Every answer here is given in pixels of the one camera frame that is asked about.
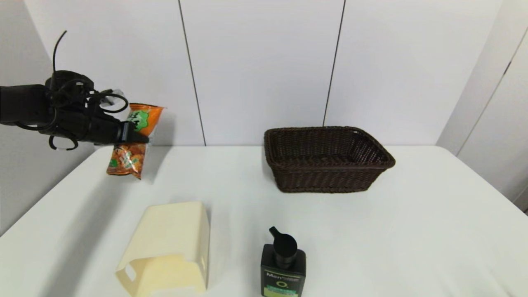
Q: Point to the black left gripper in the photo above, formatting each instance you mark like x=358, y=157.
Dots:
x=101, y=128

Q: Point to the orange cookie snack bag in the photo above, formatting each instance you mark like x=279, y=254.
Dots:
x=126, y=161

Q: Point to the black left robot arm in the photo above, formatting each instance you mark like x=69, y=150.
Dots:
x=22, y=103

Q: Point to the cream plastic container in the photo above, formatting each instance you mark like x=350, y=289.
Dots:
x=173, y=239

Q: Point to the dark brown wicker basket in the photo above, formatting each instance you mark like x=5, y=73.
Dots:
x=326, y=175

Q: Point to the black pump bottle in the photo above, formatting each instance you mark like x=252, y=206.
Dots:
x=283, y=272

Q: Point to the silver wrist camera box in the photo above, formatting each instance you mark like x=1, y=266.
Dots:
x=109, y=96

